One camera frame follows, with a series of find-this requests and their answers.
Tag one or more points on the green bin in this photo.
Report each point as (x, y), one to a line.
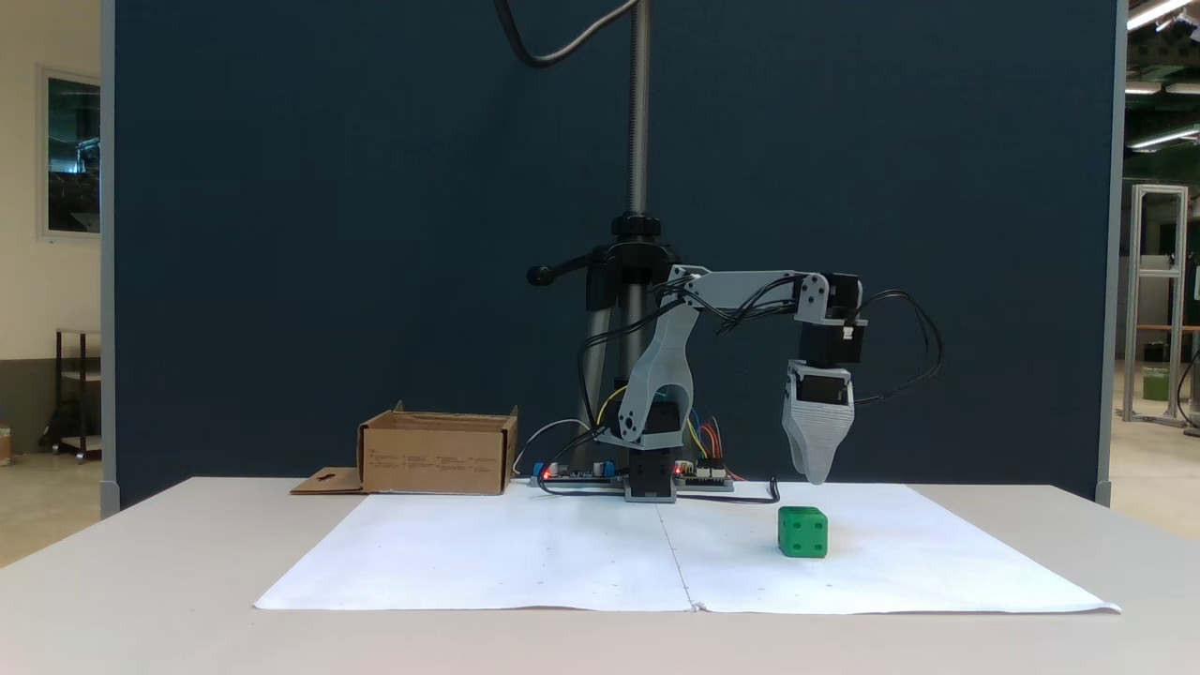
(1155, 385)

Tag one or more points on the dark shelf cart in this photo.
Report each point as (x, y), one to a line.
(80, 375)

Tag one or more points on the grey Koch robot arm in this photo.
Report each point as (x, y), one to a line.
(741, 286)

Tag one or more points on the brown cardboard box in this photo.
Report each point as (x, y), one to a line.
(431, 459)

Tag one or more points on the wide ribbed grey gripper finger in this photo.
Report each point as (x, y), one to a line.
(818, 436)

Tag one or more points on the wall window frame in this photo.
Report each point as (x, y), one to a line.
(73, 155)

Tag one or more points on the aluminium profile frame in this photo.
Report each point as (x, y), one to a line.
(1136, 300)

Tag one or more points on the black tripod with metal pole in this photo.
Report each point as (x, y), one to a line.
(640, 112)

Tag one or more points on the white paper sheet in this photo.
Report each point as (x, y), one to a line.
(487, 553)
(919, 562)

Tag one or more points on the green die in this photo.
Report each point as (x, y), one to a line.
(802, 534)

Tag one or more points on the dark blue partition panel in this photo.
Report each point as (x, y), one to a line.
(281, 234)

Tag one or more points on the circuit board with blue parts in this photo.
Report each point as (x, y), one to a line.
(572, 476)

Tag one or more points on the fluorescent ceiling light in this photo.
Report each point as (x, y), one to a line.
(1144, 88)
(1162, 139)
(1158, 11)

